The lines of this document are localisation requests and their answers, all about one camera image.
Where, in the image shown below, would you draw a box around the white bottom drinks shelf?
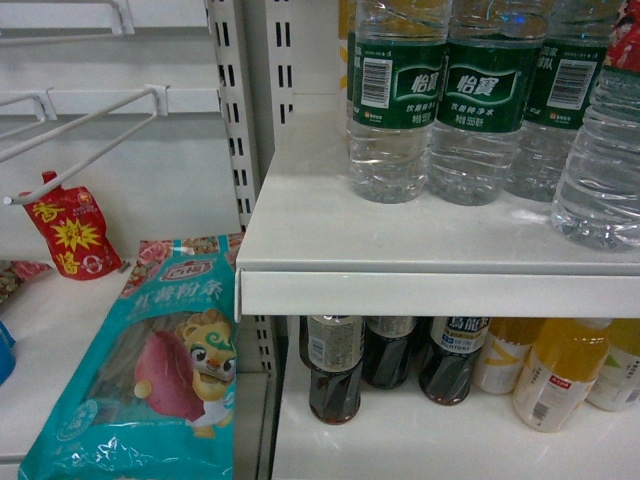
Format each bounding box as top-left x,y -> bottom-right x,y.
272,318 -> 639,479

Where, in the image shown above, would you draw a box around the dark oolong tea bottle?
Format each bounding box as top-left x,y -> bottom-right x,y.
419,316 -> 491,406

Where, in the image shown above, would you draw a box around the water bottle barcode label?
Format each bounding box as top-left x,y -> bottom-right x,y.
349,1 -> 452,204
503,0 -> 624,203

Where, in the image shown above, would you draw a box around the dark tea bottle front left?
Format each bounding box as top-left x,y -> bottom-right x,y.
305,315 -> 365,425

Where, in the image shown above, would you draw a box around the white water bottle shelf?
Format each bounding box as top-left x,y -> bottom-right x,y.
237,112 -> 639,318

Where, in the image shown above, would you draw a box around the water bottle green logo label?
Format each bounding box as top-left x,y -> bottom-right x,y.
427,1 -> 547,206

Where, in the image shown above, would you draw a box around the teal sweet potato noodle bag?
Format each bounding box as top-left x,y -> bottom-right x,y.
18,233 -> 243,479

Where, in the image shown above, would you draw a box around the yellow drink bottle back left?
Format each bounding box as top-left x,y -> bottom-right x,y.
473,317 -> 545,395

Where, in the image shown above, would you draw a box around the white slotted shelf upright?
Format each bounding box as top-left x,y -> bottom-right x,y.
207,0 -> 341,374

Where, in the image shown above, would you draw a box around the red sauce pouch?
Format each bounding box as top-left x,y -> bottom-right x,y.
24,186 -> 122,281

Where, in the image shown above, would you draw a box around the white wire display hook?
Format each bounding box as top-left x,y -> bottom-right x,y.
1,84 -> 169,206

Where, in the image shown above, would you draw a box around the yellow drink bottle right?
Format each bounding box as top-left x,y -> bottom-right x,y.
587,319 -> 639,412

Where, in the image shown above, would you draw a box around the yellow drink bottle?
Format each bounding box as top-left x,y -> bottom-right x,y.
473,317 -> 545,395
587,319 -> 639,412

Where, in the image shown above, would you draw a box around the dark tea bottle middle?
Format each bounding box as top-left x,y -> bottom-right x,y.
362,316 -> 417,390

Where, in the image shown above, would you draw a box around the orange juice bottle front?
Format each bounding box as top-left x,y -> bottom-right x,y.
512,318 -> 612,433

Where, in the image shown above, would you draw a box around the clear water bottle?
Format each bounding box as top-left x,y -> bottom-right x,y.
551,1 -> 639,251

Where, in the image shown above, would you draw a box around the water bottle barcode label left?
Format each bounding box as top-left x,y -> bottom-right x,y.
349,1 -> 452,204

